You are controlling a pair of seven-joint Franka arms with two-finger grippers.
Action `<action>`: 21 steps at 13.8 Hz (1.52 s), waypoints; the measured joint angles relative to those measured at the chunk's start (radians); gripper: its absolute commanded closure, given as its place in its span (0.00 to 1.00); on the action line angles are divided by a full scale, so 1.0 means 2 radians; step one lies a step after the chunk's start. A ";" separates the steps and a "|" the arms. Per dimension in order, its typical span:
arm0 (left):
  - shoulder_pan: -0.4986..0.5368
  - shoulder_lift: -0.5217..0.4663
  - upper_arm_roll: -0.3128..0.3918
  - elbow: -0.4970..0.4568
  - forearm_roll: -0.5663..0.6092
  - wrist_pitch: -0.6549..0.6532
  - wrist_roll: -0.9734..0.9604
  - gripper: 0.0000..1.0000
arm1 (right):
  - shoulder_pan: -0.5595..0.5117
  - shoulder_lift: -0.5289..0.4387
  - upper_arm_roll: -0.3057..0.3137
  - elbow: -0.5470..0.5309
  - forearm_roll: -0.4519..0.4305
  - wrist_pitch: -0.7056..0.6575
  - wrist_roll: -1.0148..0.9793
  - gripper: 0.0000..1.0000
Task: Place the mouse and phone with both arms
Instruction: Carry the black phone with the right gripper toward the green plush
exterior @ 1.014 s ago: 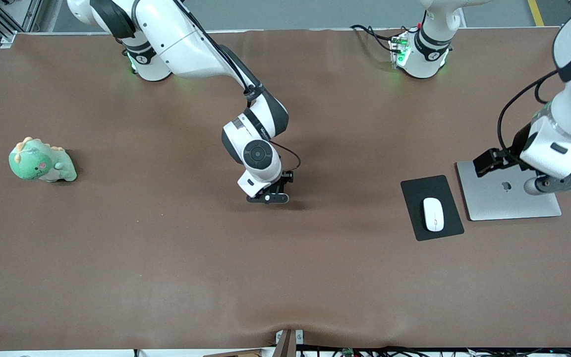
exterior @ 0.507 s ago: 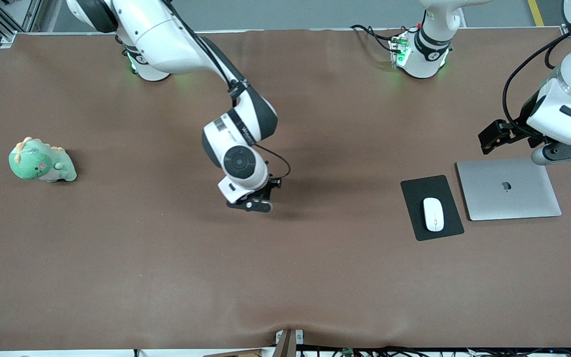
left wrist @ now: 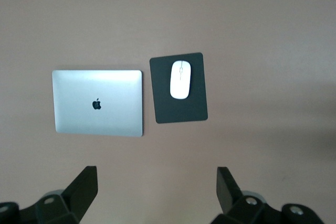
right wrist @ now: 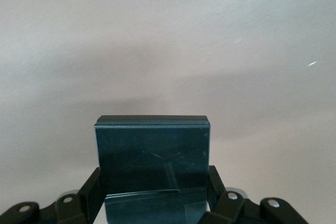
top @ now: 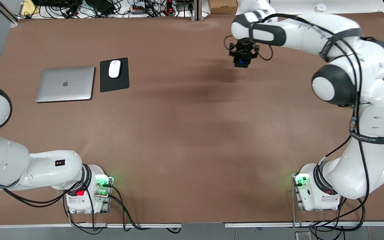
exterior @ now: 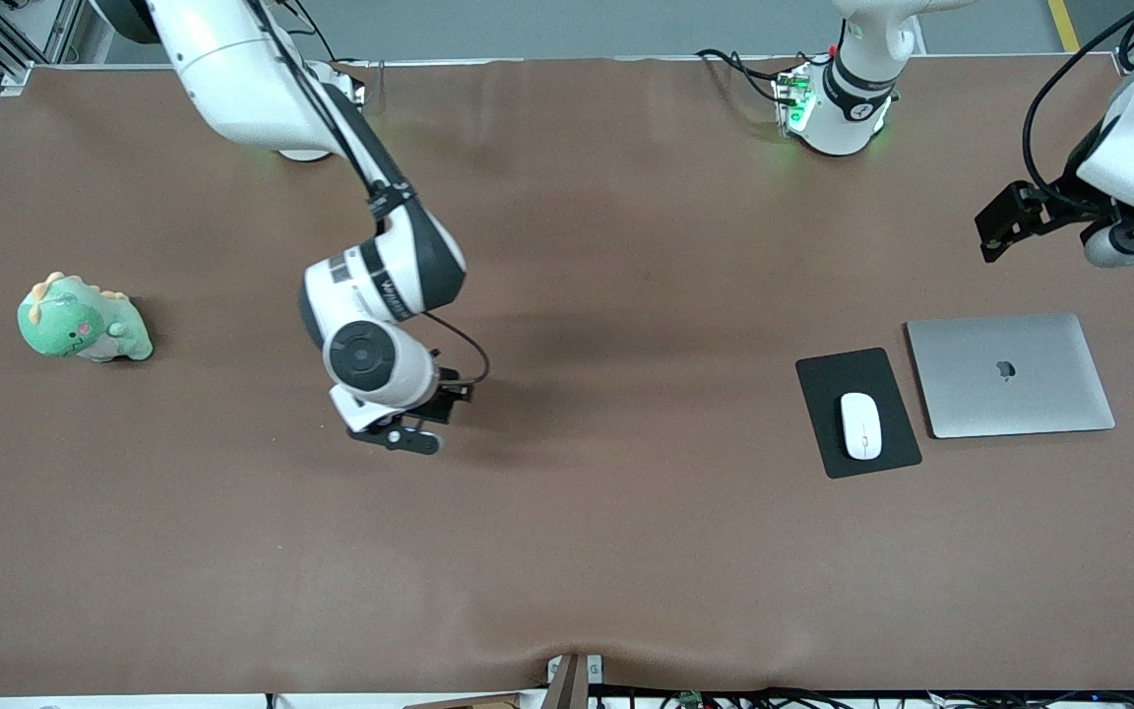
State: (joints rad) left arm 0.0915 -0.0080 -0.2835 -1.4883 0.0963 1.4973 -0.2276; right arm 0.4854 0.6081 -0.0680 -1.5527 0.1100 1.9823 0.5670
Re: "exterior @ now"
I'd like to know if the silver laptop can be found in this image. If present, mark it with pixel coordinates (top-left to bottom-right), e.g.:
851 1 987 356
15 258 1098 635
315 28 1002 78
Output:
905 313 1117 440

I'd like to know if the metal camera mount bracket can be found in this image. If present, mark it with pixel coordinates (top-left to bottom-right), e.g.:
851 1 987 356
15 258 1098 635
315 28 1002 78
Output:
545 653 604 709

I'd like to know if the green dinosaur plush toy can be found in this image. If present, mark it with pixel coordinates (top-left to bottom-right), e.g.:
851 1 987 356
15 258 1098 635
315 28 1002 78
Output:
17 272 155 363

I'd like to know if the thin black base cable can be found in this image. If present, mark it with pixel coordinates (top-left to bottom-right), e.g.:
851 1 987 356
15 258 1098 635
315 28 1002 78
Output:
286 0 337 62

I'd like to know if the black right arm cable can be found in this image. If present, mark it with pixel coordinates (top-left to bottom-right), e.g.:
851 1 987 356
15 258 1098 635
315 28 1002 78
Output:
247 0 491 387

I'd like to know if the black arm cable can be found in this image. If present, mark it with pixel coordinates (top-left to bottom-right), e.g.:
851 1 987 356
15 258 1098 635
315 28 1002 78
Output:
247 0 491 387
1023 0 1134 213

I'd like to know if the brown table cover mat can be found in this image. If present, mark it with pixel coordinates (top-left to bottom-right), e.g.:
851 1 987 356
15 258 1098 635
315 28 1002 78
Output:
0 54 1134 698

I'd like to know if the black base cable bundle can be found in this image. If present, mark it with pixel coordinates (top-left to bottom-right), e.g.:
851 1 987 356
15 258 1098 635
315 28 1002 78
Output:
695 47 804 104

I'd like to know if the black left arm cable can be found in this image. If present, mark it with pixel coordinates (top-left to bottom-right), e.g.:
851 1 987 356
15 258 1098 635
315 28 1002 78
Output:
1023 0 1134 213

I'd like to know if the white computer mouse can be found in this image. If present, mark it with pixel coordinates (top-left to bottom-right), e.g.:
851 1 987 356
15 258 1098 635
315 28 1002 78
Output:
841 392 883 461

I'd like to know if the black mouse pad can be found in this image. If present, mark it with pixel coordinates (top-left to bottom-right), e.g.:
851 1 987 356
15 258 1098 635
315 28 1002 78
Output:
795 347 923 481

